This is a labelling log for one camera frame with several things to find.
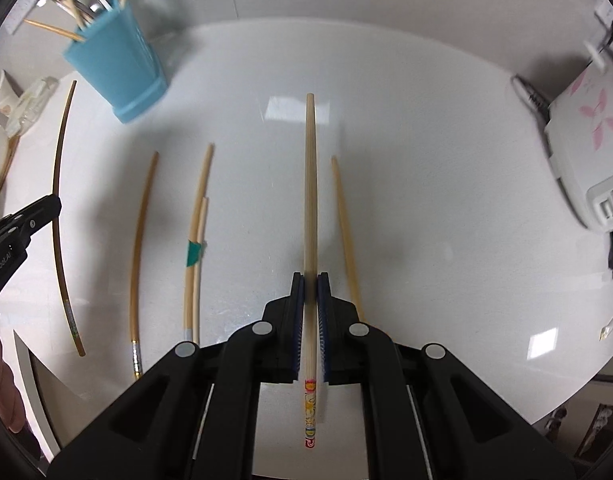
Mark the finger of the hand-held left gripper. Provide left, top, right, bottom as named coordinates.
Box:
left=0, top=196, right=62, bottom=248

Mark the wooden chopstick blue patterned end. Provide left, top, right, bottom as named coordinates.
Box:
left=330, top=155, right=366, bottom=323

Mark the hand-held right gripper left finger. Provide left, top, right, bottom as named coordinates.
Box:
left=46, top=271, right=307, bottom=480

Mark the plain wooden chopstick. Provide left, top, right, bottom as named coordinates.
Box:
left=24, top=19, right=86, bottom=42

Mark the person's left hand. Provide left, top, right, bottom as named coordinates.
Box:
left=0, top=312, right=26, bottom=435

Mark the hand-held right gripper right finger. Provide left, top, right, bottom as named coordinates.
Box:
left=316, top=271, right=577, bottom=480

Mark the wooden coaster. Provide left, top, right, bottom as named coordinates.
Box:
left=0, top=134, right=21, bottom=195

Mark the plastic food container green lid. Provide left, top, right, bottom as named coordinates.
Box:
left=9, top=76, right=61, bottom=136

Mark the wooden chopstick red yellow print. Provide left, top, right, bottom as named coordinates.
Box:
left=303, top=92, right=319, bottom=451

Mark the dark curved wooden chopstick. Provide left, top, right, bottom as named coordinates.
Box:
left=52, top=79, right=87, bottom=358

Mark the white rice cooker pink flower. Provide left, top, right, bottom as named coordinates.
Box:
left=511, top=42, right=613, bottom=232

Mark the wooden chopstick green tape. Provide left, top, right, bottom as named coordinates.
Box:
left=183, top=143, right=216, bottom=347

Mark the paper cup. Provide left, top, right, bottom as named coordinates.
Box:
left=0, top=70, right=18, bottom=111

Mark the blue plastic utensil holder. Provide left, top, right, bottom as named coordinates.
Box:
left=62, top=1, right=167, bottom=123

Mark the pale chopstick colourful print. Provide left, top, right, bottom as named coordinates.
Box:
left=193, top=197, right=210, bottom=347

